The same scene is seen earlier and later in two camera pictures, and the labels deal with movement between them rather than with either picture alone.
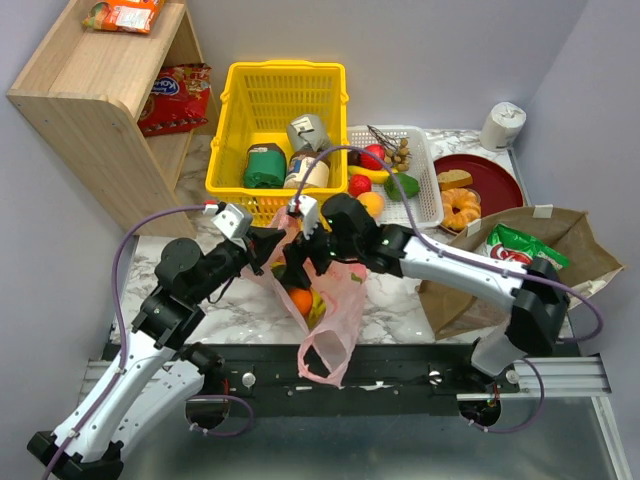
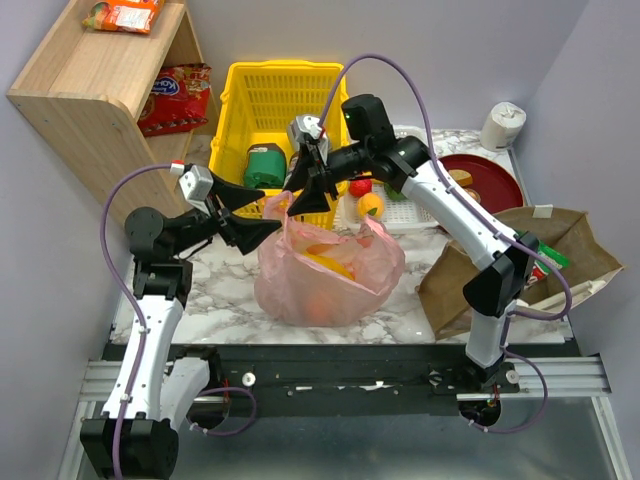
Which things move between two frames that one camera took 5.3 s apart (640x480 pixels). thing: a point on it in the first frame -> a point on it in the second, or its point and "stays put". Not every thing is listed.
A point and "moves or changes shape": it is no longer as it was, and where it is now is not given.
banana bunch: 318,310 -> 330,265
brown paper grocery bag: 456,310 stays put
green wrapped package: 265,166 stays put
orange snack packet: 135,16 stays put
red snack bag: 179,100 stays put
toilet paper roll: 502,126 stays put
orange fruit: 303,300 -> 321,308
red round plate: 496,186 stays put
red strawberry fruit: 359,184 stays put
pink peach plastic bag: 325,345 moves or changes shape
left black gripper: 252,245 -> 218,211
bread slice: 453,179 stays put
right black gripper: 314,248 -> 320,170
